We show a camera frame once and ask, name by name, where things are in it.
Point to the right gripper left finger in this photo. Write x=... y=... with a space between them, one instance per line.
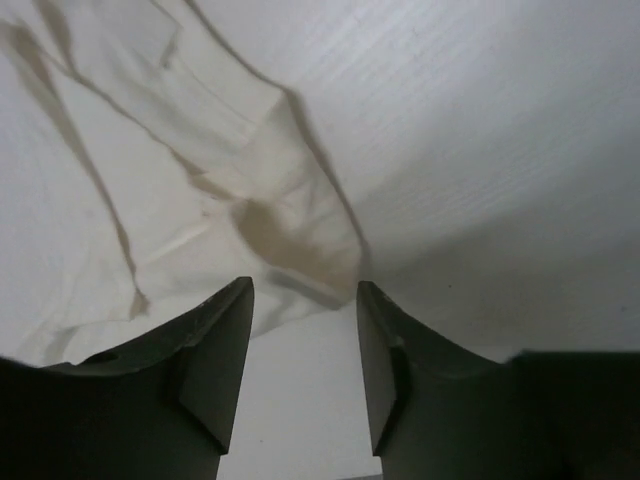
x=160 y=406

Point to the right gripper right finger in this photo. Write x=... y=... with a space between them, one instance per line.
x=439 y=411

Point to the white t shirt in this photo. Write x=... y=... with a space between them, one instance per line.
x=143 y=167

